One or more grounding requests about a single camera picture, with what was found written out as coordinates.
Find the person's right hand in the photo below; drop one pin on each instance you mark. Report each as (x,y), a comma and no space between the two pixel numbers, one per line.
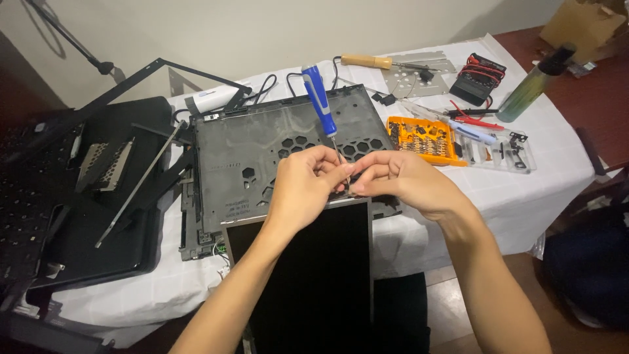
(413,184)

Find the black screen bezel frame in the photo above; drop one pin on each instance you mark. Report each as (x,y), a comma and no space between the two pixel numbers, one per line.
(147,66)

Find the perforated metal plate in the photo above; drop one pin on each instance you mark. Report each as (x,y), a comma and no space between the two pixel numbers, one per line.
(417,83)

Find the blue and white pen tool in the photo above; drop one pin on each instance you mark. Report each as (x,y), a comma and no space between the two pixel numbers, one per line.
(471,131)

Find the long metal bracket strip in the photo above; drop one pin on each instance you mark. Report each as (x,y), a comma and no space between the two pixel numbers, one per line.
(140,184)

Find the black laptop screen panel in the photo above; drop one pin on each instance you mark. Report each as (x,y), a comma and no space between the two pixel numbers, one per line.
(314,285)

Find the black multimeter with red leads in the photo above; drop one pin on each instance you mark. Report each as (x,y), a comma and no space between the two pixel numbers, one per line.
(476,78)

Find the person's black trousers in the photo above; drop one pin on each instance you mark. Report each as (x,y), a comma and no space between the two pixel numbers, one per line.
(400,314)

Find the white tablecloth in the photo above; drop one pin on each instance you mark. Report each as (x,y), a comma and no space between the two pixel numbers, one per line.
(501,196)

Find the wooden chair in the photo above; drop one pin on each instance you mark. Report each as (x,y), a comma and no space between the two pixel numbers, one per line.
(594,152)

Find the clear plastic parts tray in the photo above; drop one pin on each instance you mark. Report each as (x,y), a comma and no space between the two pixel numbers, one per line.
(506,155)

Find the dark bag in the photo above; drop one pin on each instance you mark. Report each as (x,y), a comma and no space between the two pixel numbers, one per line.
(589,265)

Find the black laptop base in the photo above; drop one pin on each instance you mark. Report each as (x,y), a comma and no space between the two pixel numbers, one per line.
(44,206)

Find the white power adapter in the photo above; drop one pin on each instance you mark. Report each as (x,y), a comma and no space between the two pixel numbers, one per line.
(214,97)

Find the small black plastic part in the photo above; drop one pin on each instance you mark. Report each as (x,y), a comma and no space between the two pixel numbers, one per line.
(386,98)

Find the metal drive caddy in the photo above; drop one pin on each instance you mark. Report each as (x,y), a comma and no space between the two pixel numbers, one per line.
(105,164)

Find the grey laptop lid cover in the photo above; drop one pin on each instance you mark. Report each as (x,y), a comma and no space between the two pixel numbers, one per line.
(236,152)

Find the orange screwdriver bit case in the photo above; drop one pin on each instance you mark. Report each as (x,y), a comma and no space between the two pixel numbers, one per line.
(425,140)

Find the person's left hand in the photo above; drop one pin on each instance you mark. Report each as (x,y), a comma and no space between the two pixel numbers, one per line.
(295,191)

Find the green spray bottle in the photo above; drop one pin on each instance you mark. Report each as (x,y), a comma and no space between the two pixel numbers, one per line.
(528,88)

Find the black stand leg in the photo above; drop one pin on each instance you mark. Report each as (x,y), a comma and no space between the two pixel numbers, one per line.
(69,37)

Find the cardboard box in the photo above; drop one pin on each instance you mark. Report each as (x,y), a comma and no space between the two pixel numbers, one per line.
(582,22)

